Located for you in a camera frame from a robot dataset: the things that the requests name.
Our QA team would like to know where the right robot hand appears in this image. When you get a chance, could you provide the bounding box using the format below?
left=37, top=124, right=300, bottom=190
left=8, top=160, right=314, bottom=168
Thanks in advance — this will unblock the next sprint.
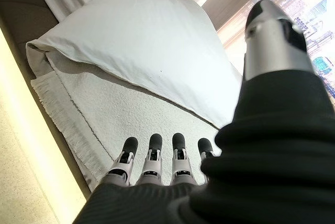
left=75, top=0, right=335, bottom=224

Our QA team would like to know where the window with city view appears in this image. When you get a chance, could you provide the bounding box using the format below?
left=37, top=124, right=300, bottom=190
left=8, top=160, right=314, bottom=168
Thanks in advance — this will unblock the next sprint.
left=217, top=0, right=335, bottom=98

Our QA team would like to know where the beige curtain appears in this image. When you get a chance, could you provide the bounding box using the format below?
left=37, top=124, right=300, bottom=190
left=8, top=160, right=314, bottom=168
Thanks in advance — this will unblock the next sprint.
left=203, top=0, right=266, bottom=30

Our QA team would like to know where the cream textured fringed blanket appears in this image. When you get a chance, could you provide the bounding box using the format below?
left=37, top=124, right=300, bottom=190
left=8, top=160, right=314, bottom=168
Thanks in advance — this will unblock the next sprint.
left=30, top=60, right=223, bottom=192

